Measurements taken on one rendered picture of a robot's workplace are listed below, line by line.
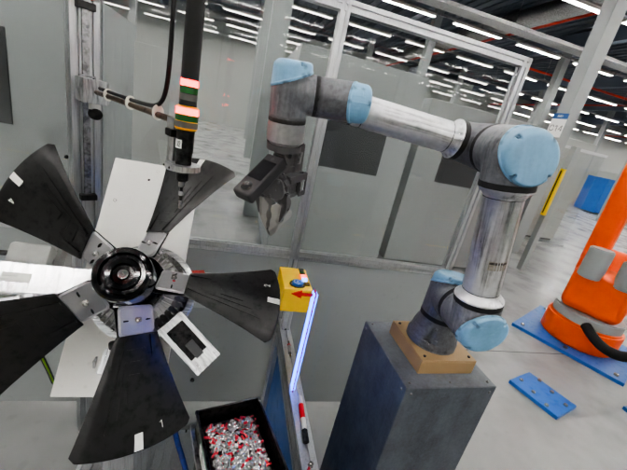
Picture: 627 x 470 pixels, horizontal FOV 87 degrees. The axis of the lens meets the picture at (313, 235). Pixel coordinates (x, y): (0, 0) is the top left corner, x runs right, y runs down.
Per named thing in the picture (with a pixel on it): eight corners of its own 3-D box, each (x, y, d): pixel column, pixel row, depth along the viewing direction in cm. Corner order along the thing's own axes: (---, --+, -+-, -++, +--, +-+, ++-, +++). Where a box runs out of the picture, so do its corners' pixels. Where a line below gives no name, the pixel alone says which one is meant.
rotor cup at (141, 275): (97, 261, 81) (77, 246, 69) (161, 250, 86) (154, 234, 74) (104, 321, 77) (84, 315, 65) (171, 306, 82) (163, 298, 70)
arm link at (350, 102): (364, 86, 72) (313, 77, 70) (377, 82, 61) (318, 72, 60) (356, 124, 74) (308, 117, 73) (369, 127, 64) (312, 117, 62)
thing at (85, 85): (74, 100, 107) (73, 72, 104) (99, 104, 112) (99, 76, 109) (83, 104, 100) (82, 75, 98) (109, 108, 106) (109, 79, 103)
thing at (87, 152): (79, 198, 119) (73, -2, 99) (95, 198, 123) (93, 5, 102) (81, 200, 117) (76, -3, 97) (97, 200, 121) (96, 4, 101)
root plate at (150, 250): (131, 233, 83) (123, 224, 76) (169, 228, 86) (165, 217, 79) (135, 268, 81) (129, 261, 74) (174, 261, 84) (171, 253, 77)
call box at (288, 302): (274, 290, 128) (279, 266, 124) (299, 292, 130) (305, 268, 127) (278, 314, 113) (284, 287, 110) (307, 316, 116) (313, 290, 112)
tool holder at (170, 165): (154, 162, 71) (157, 114, 67) (186, 164, 76) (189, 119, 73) (174, 173, 65) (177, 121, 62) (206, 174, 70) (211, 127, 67)
